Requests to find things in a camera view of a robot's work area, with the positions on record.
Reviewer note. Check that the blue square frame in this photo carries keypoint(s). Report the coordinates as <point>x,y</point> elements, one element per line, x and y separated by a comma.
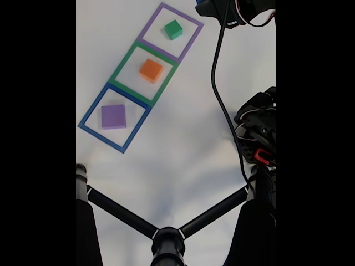
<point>102,137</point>

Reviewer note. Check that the red clamp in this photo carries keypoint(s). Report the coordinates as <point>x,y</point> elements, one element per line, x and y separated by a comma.
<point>262,155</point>

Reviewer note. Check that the purple square block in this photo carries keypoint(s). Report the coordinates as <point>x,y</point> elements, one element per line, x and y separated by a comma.
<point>113,116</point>

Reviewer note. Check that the black tripod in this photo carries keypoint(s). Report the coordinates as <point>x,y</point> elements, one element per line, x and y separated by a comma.
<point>167,246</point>

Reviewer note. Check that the orange square block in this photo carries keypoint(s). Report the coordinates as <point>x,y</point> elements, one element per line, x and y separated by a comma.
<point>151,70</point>

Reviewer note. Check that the green cube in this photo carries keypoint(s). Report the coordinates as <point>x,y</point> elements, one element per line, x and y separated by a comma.
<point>173,29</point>

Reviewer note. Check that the green square frame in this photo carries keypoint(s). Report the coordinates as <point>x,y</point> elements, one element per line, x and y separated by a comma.
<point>138,92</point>

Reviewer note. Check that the purple square frame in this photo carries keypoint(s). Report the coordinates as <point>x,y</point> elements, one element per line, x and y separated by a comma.
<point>159,50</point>

